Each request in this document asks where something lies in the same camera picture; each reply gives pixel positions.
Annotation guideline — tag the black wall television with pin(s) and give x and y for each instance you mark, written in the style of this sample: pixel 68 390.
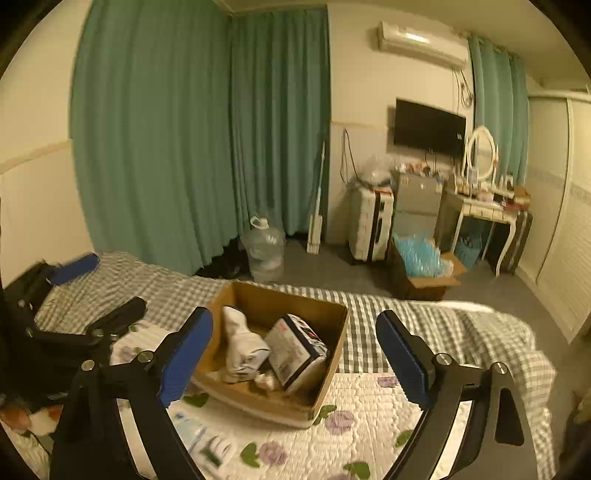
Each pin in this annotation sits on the black wall television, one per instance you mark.
pixel 427 124

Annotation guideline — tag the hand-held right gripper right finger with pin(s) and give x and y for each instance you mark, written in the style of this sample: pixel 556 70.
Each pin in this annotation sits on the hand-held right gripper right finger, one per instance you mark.
pixel 406 355

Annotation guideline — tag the grey checked blanket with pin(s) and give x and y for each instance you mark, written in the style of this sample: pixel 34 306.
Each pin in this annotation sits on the grey checked blanket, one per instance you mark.
pixel 406 302

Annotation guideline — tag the green curtain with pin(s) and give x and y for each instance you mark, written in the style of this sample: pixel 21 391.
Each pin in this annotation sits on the green curtain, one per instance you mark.
pixel 147 138
pixel 501 101
pixel 281 124

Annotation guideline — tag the brown cardboard box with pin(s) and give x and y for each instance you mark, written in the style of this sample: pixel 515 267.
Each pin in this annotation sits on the brown cardboard box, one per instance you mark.
pixel 318 323

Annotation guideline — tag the white flat mop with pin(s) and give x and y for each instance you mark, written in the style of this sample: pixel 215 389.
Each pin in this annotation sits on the white flat mop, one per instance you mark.
pixel 316 230

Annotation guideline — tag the white air conditioner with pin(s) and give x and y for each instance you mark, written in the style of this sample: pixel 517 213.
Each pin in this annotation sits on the white air conditioner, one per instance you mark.
pixel 422 44

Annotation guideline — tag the white floral quilt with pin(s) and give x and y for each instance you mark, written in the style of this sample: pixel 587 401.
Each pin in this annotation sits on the white floral quilt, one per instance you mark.
pixel 360 415

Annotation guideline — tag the white printed tissue packet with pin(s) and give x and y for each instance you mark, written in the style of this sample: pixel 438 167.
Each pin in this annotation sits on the white printed tissue packet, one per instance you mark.
pixel 295 348

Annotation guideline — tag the clear water jug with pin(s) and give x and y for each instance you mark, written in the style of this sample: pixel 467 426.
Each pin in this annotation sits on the clear water jug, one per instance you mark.
pixel 263 251

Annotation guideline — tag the pile of blue plastic packets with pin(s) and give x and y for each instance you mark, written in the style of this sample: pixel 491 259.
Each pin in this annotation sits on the pile of blue plastic packets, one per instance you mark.
pixel 420 256

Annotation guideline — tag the white dressing table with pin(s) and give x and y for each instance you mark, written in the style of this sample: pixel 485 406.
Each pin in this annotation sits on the white dressing table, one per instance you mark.
pixel 485 210

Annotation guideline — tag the white oval mirror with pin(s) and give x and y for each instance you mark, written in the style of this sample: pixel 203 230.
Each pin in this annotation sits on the white oval mirror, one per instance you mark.
pixel 480 150

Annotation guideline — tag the silver mini fridge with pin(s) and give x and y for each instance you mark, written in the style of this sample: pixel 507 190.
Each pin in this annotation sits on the silver mini fridge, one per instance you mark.
pixel 418 198

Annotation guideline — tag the white soft cloth bundle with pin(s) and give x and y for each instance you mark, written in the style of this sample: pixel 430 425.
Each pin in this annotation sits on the white soft cloth bundle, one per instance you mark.
pixel 240 341

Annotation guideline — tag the white suitcase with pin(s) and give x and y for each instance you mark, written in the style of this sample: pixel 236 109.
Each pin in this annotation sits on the white suitcase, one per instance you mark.
pixel 364 226

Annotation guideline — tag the blue white plastic packet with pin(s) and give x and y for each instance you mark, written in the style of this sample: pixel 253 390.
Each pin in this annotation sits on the blue white plastic packet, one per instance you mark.
pixel 198 436

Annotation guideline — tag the black suitcase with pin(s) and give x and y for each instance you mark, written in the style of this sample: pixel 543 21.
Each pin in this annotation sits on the black suitcase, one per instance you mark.
pixel 517 240

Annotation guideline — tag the clear plastic bag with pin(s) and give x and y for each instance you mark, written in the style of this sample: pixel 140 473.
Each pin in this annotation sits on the clear plastic bag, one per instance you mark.
pixel 376 170

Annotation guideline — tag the cardboard box with flaps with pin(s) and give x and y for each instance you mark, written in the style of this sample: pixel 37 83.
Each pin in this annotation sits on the cardboard box with flaps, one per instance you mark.
pixel 427 288

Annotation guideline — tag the small crumpled white tissue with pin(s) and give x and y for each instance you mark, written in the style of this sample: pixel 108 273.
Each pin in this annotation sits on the small crumpled white tissue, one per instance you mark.
pixel 267 381

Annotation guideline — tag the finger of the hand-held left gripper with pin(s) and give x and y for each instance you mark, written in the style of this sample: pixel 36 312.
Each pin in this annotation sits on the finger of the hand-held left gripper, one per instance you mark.
pixel 121 316
pixel 76 268

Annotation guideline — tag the blue basket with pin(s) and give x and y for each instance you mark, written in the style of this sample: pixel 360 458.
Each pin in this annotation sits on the blue basket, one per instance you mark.
pixel 468 251

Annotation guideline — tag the white wardrobe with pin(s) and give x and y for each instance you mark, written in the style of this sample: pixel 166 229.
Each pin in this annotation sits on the white wardrobe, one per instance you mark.
pixel 563 207

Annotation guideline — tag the group of cosmetics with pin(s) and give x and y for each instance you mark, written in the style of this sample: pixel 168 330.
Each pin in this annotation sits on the group of cosmetics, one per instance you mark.
pixel 480 189

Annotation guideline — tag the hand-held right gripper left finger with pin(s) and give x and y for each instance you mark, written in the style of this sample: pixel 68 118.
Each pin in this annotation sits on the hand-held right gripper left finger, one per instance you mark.
pixel 184 357

